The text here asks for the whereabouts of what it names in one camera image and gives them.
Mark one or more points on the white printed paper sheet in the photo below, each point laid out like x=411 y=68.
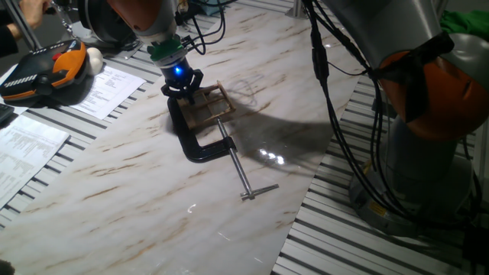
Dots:
x=107 y=91
x=26 y=153

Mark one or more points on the black filament spool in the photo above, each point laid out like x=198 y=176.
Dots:
x=95 y=19

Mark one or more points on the black C-clamp steel screw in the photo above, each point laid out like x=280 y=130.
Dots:
x=183 y=137

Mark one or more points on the aluminium frame post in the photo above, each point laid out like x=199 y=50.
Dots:
x=298 y=9
x=23 y=24

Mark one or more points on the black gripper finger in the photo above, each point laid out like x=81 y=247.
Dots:
x=196 y=80
x=173 y=93

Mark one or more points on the black orange teach pendant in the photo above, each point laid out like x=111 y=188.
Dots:
x=42 y=72

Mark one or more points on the small wooden sliding window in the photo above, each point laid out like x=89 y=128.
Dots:
x=191 y=120

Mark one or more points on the person hand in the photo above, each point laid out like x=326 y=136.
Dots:
x=34 y=11

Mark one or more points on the green cloth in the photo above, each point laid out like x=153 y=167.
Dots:
x=466 y=23

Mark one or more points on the white round ball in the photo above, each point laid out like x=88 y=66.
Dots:
x=94 y=61

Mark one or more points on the marble pattern mat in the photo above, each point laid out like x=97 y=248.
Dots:
x=153 y=198

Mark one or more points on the person forearm black sleeve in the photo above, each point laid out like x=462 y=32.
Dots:
x=7 y=42

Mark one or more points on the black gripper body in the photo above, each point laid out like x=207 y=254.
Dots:
x=177 y=76

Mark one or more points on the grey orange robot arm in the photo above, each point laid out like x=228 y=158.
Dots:
x=401 y=23

